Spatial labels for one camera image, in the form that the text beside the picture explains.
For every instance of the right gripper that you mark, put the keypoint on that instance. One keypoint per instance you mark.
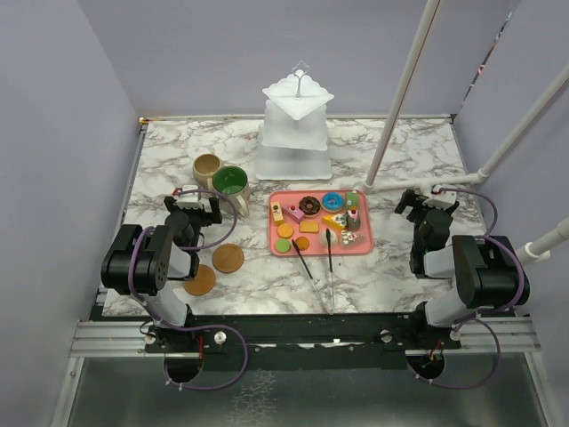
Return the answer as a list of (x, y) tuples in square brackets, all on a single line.
[(410, 197)]

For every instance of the white pvc pipe frame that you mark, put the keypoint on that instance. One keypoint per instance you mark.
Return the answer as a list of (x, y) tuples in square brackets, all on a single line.
[(527, 85)]

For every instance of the brown round cookie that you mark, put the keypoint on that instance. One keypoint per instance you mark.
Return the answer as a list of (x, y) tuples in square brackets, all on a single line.
[(302, 243)]

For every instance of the wooden coaster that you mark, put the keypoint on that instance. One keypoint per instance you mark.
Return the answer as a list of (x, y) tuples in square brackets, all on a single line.
[(202, 283), (228, 258)]

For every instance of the chocolate sprinkled donut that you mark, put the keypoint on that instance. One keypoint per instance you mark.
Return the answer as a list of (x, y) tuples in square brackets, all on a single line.
[(310, 206)]

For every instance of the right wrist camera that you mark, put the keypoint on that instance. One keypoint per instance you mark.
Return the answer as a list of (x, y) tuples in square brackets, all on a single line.
[(439, 198)]

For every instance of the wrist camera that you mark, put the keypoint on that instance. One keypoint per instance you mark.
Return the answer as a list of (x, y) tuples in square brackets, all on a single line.
[(188, 197), (439, 198)]

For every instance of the white round cake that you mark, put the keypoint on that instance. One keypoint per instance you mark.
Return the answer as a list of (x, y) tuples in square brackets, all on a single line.
[(323, 239)]

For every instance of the dark strawberry cake slice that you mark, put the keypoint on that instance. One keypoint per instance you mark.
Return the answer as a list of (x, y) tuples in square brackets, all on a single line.
[(353, 220)]

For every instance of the orange round cookie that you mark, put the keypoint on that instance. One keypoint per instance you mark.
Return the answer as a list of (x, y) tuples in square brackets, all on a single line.
[(285, 230)]

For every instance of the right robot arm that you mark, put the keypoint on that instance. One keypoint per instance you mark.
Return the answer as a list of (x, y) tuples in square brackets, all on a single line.
[(487, 275)]

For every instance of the green cake piece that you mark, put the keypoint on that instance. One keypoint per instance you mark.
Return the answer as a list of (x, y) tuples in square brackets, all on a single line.
[(352, 200)]

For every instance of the blue frosted donut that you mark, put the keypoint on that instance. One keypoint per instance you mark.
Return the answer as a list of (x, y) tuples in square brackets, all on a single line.
[(332, 202)]

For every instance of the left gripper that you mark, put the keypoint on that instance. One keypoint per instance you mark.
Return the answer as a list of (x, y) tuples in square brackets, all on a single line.
[(208, 216)]

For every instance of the black steel tongs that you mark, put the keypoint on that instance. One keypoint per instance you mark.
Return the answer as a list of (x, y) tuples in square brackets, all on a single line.
[(330, 306)]

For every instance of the aluminium mounting rail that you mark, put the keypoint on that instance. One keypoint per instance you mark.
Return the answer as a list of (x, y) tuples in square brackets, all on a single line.
[(125, 339)]

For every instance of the green-inside ceramic mug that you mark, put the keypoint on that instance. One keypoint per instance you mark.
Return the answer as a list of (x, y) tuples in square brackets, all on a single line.
[(233, 182)]

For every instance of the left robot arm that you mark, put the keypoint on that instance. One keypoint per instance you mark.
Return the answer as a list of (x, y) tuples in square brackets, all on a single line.
[(143, 263)]

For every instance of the yellow cheese wedge cake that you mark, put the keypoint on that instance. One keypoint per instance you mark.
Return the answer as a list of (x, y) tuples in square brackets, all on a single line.
[(337, 221)]

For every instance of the pink serving tray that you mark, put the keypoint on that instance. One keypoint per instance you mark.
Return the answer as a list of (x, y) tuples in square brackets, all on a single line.
[(285, 197)]

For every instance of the wooden coaster lower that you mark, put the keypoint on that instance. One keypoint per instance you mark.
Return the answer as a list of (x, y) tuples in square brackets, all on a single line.
[(202, 283)]

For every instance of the beige ceramic mug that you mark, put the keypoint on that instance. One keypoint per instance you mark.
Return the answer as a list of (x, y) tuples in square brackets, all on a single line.
[(204, 167)]

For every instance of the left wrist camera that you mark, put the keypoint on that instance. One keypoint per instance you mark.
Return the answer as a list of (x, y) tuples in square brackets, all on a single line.
[(188, 197)]

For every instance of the wooden coaster upper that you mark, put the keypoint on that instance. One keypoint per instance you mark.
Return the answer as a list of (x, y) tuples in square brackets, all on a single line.
[(228, 258)]

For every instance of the green macaron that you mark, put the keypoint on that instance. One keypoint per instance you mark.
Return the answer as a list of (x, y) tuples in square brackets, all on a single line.
[(282, 245)]

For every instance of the sprinkled white cake slice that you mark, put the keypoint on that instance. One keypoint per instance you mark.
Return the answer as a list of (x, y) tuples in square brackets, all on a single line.
[(351, 238)]

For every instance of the yellow layered cake slice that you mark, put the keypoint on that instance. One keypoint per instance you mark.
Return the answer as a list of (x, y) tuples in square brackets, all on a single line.
[(277, 213)]

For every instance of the square yellow biscuit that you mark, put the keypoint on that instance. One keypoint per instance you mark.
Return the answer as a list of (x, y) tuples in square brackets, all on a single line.
[(309, 227)]

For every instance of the white three-tier cake stand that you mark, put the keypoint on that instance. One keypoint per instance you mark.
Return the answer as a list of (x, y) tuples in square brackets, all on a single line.
[(293, 138)]

